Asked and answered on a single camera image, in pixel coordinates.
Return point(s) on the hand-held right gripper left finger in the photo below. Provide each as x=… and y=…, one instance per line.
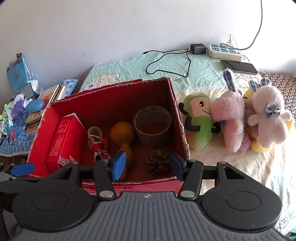
x=119, y=165

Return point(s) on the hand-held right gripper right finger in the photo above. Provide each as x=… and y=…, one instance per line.
x=175, y=165

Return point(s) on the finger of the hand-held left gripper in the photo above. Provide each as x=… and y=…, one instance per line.
x=22, y=169

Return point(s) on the brown pine cone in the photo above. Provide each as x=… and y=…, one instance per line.
x=157, y=162

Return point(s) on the small red white shoe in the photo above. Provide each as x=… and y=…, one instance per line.
x=98, y=143

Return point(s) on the printed packing tape roll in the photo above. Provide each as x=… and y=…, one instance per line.
x=161, y=136

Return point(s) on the orange wooden gourd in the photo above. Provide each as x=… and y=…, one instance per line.
x=122, y=132

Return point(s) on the small red carton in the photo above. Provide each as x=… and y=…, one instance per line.
x=67, y=139

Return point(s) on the large red cardboard box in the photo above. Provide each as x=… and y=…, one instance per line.
x=104, y=109

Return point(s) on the blue patterned cloth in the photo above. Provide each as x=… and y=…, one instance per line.
x=18, y=146

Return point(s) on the green plush toy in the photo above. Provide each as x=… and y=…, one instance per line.
x=201, y=129

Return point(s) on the purple toy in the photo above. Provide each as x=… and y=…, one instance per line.
x=18, y=111

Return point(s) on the small green toy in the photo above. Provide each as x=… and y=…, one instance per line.
x=5, y=109

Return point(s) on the blue oval case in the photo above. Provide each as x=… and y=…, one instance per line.
x=34, y=106

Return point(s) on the pink plush rabbit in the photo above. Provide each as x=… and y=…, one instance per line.
x=231, y=115

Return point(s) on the small black-framed mirror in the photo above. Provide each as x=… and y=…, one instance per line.
x=28, y=90

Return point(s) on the colourful book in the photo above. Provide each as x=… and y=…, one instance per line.
x=49, y=95

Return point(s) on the white plastic bag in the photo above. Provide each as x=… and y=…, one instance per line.
x=34, y=84

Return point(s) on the yellow plush toy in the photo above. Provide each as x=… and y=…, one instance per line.
x=261, y=146

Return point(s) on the blue white packet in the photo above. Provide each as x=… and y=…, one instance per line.
x=69, y=85

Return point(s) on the blue plastic packet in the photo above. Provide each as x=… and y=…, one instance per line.
x=17, y=74

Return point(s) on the pastel printed bedsheet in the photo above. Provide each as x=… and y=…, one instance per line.
x=208, y=74

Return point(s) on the pale plush rabbit with bow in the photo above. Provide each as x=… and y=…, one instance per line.
x=270, y=120

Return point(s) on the black smartphone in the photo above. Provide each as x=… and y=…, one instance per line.
x=238, y=66

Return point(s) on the black power adapter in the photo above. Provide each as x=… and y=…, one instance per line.
x=198, y=49

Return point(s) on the white blue power strip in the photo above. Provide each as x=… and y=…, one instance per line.
x=222, y=52

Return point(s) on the white plug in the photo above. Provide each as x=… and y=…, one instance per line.
x=230, y=42

